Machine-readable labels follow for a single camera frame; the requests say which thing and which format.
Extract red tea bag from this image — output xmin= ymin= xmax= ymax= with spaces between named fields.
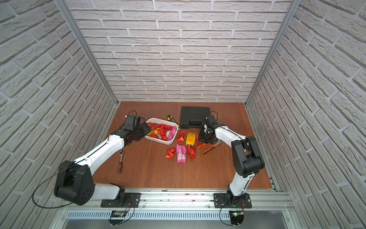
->
xmin=177 ymin=131 xmax=186 ymax=143
xmin=187 ymin=145 xmax=196 ymax=160
xmin=165 ymin=148 xmax=176 ymax=158
xmin=196 ymin=135 xmax=204 ymax=148

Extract yellow tea bag packet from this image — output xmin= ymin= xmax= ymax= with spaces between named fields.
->
xmin=185 ymin=133 xmax=196 ymax=146

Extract pink tea bag packet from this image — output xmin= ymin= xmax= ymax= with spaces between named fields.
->
xmin=176 ymin=145 xmax=186 ymax=163

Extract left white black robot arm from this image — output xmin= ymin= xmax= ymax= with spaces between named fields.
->
xmin=54 ymin=115 xmax=151 ymax=206

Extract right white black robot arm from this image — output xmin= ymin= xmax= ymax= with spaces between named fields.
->
xmin=199 ymin=115 xmax=265 ymax=205

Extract yellow tea bag in box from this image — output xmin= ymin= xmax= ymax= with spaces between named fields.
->
xmin=147 ymin=130 xmax=160 ymax=139

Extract white plastic storage box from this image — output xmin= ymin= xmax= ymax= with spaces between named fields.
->
xmin=145 ymin=118 xmax=178 ymax=145

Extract black plastic tool case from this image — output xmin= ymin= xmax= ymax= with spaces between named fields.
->
xmin=179 ymin=106 xmax=210 ymax=129

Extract right controller board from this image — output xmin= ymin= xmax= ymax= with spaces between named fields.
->
xmin=229 ymin=211 xmax=245 ymax=227

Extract controller board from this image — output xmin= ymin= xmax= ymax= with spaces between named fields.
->
xmin=229 ymin=211 xmax=245 ymax=227
xmin=108 ymin=210 xmax=129 ymax=226

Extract left controller board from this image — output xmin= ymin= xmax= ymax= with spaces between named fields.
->
xmin=108 ymin=210 xmax=129 ymax=226

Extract orange handled pliers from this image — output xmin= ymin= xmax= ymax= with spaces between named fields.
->
xmin=197 ymin=139 xmax=222 ymax=155

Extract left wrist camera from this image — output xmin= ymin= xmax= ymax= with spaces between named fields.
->
xmin=124 ymin=115 xmax=144 ymax=129

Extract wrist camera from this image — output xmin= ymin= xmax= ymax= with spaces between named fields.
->
xmin=205 ymin=115 xmax=217 ymax=129
xmin=124 ymin=115 xmax=144 ymax=129

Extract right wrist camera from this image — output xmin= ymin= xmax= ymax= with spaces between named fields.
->
xmin=205 ymin=115 xmax=217 ymax=129

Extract red handled ratchet wrench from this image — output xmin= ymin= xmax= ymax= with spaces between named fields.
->
xmin=118 ymin=149 xmax=124 ymax=173

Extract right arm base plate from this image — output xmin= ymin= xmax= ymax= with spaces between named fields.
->
xmin=213 ymin=193 xmax=252 ymax=209

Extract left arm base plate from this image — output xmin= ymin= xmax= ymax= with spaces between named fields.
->
xmin=101 ymin=192 xmax=141 ymax=208

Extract aluminium front rail frame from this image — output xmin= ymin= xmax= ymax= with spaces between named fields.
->
xmin=55 ymin=189 xmax=295 ymax=223

